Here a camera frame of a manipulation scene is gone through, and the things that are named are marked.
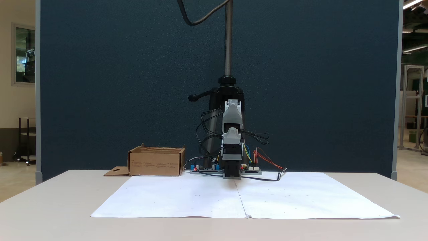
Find black servo wire loop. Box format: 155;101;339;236
195;109;224;148
242;130;270;145

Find black camera stand with pole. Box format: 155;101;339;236
188;0;246;168

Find motor controller circuit board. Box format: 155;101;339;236
241;164;262;176

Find aluminium frame rack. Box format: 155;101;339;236
399;65;425;152

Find red orange jumper wires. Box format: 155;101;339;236
253;147;285;170

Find white paper sheet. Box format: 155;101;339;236
90;172;401;220

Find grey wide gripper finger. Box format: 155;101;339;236
222;99;243;124

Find grey white supply cable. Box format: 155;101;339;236
183;156;210;170

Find black cable with white connector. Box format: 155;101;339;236
241;167;287;182

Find brown cardboard box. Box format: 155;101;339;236
104;143;186;177

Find long black servo wire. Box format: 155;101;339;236
197;132;223;168

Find framed wall window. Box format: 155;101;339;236
12;23;36;87

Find thick black camera cable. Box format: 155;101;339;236
177;0;232;26

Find ceiling strip light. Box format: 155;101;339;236
403;0;424;10

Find dark blue partition panel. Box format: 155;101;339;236
35;0;403;183

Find black shelf cart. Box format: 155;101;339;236
13;117;36;166

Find blue power circuit board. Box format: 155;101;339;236
190;163;223;174

